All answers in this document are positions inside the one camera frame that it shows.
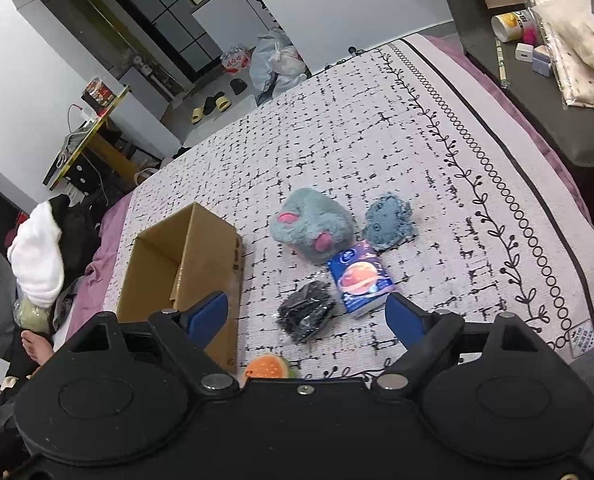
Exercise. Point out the yellow slipper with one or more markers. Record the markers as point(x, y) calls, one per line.
point(198, 115)
point(224, 103)

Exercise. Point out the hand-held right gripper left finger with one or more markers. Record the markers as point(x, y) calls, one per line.
point(209, 316)

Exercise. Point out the small lavender box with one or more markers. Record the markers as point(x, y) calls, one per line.
point(544, 62)

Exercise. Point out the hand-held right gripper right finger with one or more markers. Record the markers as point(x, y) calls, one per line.
point(403, 321)

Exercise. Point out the blue-grey plush mouse toy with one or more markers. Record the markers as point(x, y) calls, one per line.
point(309, 220)

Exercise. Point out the small blue plush toy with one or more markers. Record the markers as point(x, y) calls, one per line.
point(388, 220)

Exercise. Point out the white towel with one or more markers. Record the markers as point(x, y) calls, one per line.
point(39, 255)

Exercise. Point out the yellow-edged desk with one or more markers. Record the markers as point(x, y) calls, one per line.
point(84, 140)

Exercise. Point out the black glass-panel door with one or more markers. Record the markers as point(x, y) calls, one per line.
point(162, 15)

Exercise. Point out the white plastic bags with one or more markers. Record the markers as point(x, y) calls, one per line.
point(277, 60)

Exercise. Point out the black item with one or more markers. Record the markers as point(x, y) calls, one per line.
point(304, 310)

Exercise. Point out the black clothes pile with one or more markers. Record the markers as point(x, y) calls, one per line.
point(79, 230)

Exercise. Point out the purple bed sheet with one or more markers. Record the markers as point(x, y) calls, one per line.
point(527, 125)

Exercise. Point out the yellow and white tub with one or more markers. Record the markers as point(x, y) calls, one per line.
point(514, 25)

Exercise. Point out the white charger plug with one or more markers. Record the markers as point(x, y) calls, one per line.
point(524, 53)

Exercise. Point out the floral bedding in plastic bag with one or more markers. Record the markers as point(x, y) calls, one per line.
point(582, 55)

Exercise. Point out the orange round plush toy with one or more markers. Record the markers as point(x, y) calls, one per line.
point(269, 366)

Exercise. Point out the grey headboard shelf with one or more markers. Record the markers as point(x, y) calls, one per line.
point(537, 110)

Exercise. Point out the blue planet-print tissue pack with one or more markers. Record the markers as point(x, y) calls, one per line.
point(359, 280)

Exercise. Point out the white black-patterned blanket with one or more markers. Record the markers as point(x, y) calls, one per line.
point(377, 135)

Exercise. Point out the person's bare foot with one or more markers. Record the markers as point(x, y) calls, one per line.
point(36, 347)

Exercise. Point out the red box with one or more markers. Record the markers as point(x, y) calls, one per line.
point(98, 94)

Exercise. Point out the red and white bag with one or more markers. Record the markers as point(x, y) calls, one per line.
point(236, 59)

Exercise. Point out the white cabinet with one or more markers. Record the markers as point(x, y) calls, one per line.
point(232, 15)

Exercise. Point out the brown cardboard box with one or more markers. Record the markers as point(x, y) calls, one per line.
point(212, 245)

